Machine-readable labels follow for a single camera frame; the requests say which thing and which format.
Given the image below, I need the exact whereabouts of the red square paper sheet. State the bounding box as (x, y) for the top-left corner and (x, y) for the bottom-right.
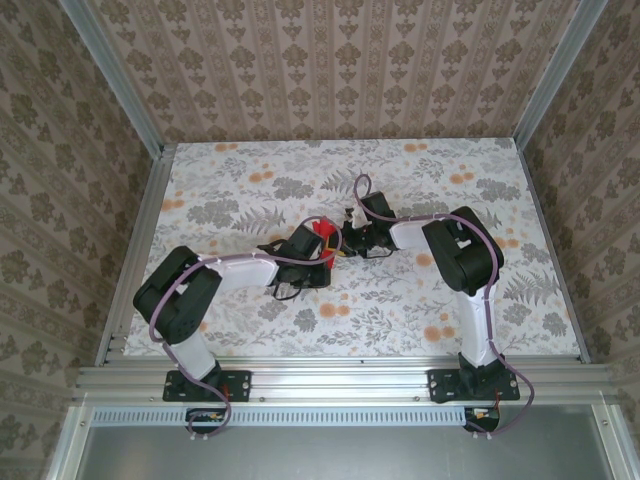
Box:
(312, 215), (337, 269)

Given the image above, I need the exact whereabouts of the grey metal sheet panel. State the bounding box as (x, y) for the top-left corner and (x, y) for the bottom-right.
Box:
(47, 404), (631, 480)

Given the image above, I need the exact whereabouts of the floral patterned table cover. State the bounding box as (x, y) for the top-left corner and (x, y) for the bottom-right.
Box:
(122, 139), (584, 359)

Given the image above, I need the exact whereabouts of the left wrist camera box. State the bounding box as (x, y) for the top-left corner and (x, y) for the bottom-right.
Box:
(289, 224), (324, 259)

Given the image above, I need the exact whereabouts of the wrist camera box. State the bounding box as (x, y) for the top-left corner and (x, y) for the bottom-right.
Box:
(289, 224), (324, 259)
(360, 191), (394, 222)

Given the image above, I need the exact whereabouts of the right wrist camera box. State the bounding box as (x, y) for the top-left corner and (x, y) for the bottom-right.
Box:
(360, 191), (394, 222)

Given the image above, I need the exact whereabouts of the long aluminium base rail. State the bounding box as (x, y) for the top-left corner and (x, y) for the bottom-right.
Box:
(74, 363), (619, 404)

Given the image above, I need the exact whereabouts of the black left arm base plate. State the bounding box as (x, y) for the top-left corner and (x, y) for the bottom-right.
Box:
(163, 368), (251, 403)

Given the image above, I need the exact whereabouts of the grey slotted cable duct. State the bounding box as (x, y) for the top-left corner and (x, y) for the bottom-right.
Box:
(92, 405), (469, 427)

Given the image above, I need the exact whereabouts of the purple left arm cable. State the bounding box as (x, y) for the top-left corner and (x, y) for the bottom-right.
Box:
(149, 215), (345, 444)

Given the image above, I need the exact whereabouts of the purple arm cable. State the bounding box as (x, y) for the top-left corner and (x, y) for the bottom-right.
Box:
(149, 215), (345, 444)
(353, 173), (535, 441)

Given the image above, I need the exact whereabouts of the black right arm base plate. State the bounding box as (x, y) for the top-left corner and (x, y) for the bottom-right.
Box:
(428, 368), (521, 404)

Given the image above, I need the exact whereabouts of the aluminium side rail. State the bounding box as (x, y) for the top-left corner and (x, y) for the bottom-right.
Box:
(516, 142), (592, 364)
(94, 144), (177, 366)

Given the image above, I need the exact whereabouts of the black connector box with wires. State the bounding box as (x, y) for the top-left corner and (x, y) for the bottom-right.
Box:
(463, 406), (502, 434)
(185, 407), (230, 435)

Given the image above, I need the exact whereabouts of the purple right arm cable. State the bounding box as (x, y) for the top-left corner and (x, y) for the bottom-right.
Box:
(353, 173), (535, 441)

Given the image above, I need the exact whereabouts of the aluminium corner post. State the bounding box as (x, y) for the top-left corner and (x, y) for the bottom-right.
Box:
(59, 0), (167, 160)
(513, 0), (614, 147)

